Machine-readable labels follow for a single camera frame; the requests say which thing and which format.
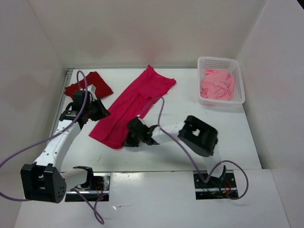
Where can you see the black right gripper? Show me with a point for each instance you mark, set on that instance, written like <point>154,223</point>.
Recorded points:
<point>129,141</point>

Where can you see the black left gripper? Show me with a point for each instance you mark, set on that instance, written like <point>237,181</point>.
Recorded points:
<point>103,111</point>

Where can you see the magenta t shirt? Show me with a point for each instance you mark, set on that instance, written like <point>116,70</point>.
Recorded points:
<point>135,100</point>

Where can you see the light pink t shirt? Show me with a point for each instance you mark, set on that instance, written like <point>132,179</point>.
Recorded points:
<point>217,85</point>

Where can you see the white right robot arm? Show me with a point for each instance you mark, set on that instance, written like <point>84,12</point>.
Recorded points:
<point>200,137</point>

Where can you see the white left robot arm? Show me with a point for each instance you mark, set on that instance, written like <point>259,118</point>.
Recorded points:
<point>42,180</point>

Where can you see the dark red folded t shirt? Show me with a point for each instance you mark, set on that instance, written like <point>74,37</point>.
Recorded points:
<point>102,89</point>

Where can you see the white plastic basket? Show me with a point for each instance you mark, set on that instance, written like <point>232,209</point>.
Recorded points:
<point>223,64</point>

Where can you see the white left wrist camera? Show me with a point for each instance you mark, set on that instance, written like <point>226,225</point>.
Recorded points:
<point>91,88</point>

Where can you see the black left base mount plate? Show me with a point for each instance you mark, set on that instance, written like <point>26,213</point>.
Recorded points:
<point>98,187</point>

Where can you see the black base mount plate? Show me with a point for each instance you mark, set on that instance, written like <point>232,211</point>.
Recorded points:
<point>98,187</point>
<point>215,188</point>

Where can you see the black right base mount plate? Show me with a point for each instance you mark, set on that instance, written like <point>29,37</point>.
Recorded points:
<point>215,188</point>

